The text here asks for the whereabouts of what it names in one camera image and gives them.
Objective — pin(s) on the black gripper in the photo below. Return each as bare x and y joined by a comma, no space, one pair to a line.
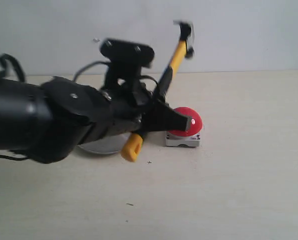
131,106

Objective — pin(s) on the yellow black claw hammer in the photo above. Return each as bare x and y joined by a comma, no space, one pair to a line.
174,62

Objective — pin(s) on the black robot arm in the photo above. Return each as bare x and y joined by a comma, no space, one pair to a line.
46,122

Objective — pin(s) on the red dome push button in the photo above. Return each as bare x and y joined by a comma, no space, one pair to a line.
190,138

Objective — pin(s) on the round steel plate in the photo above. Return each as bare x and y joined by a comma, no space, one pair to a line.
106,146

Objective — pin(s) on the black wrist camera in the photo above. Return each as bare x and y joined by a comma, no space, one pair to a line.
118,50

